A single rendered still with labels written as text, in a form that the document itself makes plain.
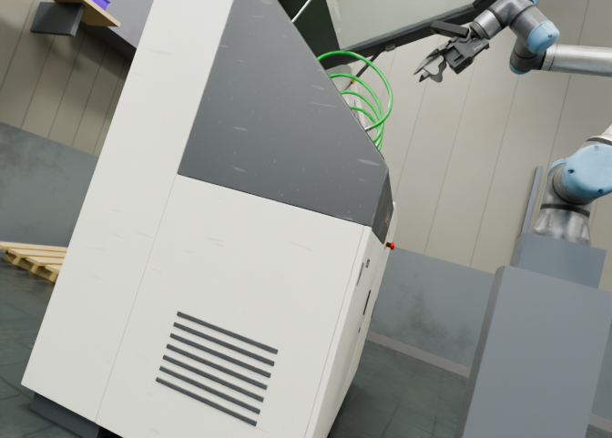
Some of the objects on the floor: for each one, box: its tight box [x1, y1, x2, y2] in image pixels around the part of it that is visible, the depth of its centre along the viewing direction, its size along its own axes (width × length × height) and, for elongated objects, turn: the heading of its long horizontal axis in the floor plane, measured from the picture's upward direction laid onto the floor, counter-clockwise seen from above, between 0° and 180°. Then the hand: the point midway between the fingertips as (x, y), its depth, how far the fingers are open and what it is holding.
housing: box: [21, 0, 240, 438], centre depth 182 cm, size 140×28×150 cm, turn 59°
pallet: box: [0, 242, 68, 283], centre depth 302 cm, size 136×90×12 cm
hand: (417, 74), depth 121 cm, fingers open, 7 cm apart
